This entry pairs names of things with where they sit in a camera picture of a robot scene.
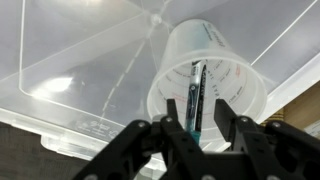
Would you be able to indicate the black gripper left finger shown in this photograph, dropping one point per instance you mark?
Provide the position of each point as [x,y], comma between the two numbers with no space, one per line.
[146,146]

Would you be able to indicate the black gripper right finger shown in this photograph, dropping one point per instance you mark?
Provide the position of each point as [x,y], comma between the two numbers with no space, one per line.
[260,143]

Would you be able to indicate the teal capped marker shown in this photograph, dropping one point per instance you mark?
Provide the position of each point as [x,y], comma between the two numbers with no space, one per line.
[196,96]

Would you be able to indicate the translucent plastic measuring cup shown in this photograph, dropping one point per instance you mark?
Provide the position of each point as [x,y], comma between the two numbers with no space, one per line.
[213,60]

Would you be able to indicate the clear storage box lid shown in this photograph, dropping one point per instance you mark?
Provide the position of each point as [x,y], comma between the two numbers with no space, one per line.
[83,66]

